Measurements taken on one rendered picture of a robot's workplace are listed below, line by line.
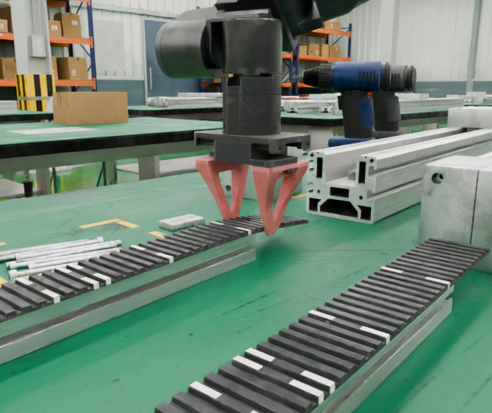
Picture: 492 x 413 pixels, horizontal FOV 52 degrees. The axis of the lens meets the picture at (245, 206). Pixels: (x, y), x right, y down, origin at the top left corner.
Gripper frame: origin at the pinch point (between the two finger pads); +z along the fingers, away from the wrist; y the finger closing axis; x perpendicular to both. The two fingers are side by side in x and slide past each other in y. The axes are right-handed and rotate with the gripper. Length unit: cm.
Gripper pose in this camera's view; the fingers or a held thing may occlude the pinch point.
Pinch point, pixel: (250, 222)
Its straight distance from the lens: 52.0
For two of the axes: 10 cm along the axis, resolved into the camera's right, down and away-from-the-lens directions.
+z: -0.1, 9.7, 2.3
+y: -7.7, -1.5, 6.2
